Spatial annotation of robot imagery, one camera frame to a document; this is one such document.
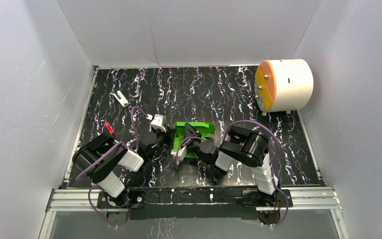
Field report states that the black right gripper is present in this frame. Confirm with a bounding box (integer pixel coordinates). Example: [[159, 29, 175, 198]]
[[180, 122, 210, 165]]

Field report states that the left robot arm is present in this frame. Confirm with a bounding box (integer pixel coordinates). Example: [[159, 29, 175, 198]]
[[72, 127, 177, 207]]

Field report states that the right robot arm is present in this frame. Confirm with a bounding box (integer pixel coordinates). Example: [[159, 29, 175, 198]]
[[175, 122, 280, 207]]

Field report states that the small red marker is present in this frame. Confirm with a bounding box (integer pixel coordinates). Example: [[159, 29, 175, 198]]
[[105, 121, 116, 137]]

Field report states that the small white plastic clip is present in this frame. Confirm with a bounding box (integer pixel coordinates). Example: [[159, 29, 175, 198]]
[[113, 91, 129, 108]]

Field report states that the white cylinder with coloured face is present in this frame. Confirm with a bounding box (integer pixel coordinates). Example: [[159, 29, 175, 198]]
[[254, 59, 314, 113]]

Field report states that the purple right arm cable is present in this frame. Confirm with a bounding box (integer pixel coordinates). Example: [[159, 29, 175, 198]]
[[174, 120, 289, 228]]

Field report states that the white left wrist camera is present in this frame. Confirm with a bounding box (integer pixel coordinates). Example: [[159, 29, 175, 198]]
[[146, 114, 167, 132]]

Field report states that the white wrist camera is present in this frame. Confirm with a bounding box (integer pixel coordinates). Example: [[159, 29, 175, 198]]
[[171, 147, 187, 161], [146, 114, 167, 132]]

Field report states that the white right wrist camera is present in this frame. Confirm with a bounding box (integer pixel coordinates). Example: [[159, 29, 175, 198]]
[[171, 147, 187, 161]]

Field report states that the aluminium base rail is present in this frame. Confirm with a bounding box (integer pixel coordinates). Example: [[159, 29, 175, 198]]
[[47, 186, 341, 212]]

